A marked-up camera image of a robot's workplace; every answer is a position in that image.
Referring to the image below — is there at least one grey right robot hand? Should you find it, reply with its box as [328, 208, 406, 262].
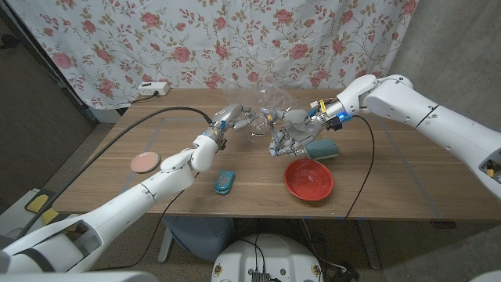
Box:
[261, 107, 325, 158]

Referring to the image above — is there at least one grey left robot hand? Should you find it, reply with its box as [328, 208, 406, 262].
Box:
[213, 103, 258, 132]

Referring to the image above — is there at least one clear cling film sheet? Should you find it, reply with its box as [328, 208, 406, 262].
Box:
[221, 76, 310, 150]

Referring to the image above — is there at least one red round tray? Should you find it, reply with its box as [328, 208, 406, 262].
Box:
[283, 157, 335, 202]

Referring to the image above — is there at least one teal sponge block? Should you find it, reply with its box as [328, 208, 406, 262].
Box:
[304, 137, 340, 161]

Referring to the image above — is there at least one white power strip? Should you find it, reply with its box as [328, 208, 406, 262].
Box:
[136, 81, 171, 97]

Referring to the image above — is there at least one floral print curtain backdrop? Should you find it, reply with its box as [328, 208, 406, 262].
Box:
[7, 0, 420, 110]

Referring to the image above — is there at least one grey blue chair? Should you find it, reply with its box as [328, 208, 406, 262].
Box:
[157, 216, 236, 263]

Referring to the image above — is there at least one white robot torso base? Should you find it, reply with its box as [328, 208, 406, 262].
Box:
[211, 233, 325, 282]

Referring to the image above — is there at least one grey table leg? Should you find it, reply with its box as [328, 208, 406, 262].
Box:
[358, 219, 381, 270]

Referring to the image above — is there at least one black power adapter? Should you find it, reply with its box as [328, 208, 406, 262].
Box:
[332, 262, 360, 282]

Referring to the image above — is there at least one black yellow foot pedal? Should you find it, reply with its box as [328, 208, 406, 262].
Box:
[23, 189, 51, 215]
[38, 207, 60, 226]

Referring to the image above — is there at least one white floor platform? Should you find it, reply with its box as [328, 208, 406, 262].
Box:
[0, 187, 79, 240]

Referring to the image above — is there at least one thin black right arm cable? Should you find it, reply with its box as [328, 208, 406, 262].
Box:
[343, 114, 376, 220]

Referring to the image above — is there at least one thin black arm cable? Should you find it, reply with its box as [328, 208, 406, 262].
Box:
[343, 114, 376, 220]
[93, 172, 200, 271]

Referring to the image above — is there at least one black power strip cable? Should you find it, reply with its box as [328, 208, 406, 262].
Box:
[131, 92, 160, 105]

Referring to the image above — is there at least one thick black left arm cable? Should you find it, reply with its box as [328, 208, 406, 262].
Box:
[15, 106, 214, 240]

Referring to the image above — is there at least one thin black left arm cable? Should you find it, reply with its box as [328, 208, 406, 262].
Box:
[93, 172, 200, 271]

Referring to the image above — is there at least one white floor cable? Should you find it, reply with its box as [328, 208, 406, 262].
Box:
[301, 219, 348, 271]

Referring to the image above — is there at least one black torso cable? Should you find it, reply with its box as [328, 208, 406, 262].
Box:
[238, 233, 267, 273]

